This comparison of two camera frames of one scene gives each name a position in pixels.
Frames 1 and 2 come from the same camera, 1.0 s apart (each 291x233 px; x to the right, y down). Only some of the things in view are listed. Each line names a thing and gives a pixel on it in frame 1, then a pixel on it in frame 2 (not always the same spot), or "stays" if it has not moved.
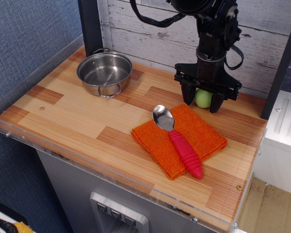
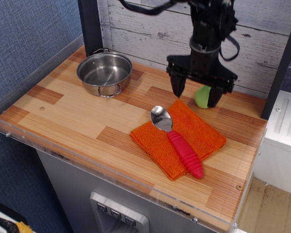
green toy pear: (203, 99) stays
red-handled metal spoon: (164, 117) stays
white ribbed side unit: (278, 161) stays
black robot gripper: (209, 74) to (202, 64)
